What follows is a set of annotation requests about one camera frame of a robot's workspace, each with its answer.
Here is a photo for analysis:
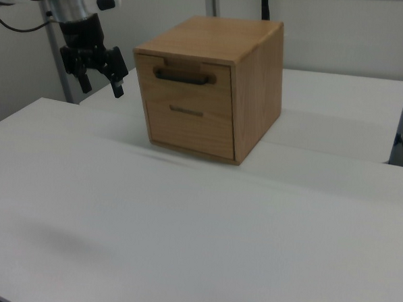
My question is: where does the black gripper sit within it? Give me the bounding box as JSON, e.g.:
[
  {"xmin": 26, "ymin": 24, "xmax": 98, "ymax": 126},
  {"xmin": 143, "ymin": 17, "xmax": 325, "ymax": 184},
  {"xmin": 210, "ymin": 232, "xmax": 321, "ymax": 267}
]
[{"xmin": 56, "ymin": 11, "xmax": 133, "ymax": 100}]

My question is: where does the black drawer handle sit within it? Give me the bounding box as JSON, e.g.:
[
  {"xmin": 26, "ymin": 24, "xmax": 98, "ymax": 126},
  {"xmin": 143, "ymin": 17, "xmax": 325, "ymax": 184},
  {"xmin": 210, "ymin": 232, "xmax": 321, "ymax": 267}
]
[{"xmin": 152, "ymin": 66, "xmax": 216, "ymax": 86}]

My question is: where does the wooden drawer with handle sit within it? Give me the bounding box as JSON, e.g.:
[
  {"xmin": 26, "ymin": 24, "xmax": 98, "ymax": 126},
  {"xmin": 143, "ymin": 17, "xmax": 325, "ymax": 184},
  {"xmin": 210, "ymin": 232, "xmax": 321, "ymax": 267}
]
[{"xmin": 134, "ymin": 53, "xmax": 236, "ymax": 118}]

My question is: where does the wooden drawer with slot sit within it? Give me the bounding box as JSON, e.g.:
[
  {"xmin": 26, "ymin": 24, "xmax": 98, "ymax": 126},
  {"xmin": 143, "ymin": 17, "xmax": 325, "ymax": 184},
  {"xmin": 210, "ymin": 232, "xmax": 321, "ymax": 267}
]
[{"xmin": 142, "ymin": 99, "xmax": 239, "ymax": 159}]

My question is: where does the wooden drawer cabinet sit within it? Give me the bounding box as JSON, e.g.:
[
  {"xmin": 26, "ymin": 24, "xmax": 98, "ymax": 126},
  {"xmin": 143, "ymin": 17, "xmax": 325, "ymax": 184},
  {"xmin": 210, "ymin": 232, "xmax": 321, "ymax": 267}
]
[{"xmin": 127, "ymin": 12, "xmax": 286, "ymax": 168}]

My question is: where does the grey metal partition post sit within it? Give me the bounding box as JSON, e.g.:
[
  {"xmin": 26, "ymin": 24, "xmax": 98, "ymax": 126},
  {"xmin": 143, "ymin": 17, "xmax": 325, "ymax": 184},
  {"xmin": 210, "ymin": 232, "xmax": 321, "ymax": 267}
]
[
  {"xmin": 38, "ymin": 0, "xmax": 82, "ymax": 105},
  {"xmin": 204, "ymin": 0, "xmax": 219, "ymax": 18}
]

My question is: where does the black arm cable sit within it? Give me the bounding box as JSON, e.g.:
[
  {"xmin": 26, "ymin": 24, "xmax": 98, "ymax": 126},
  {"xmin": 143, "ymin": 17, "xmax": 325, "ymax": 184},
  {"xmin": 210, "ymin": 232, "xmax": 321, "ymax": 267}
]
[{"xmin": 0, "ymin": 2, "xmax": 57, "ymax": 34}]

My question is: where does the black camera stand pole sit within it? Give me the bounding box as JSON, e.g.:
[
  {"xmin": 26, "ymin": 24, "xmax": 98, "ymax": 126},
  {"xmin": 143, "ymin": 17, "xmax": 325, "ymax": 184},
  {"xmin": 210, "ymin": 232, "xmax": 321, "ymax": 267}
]
[{"xmin": 259, "ymin": 0, "xmax": 273, "ymax": 22}]

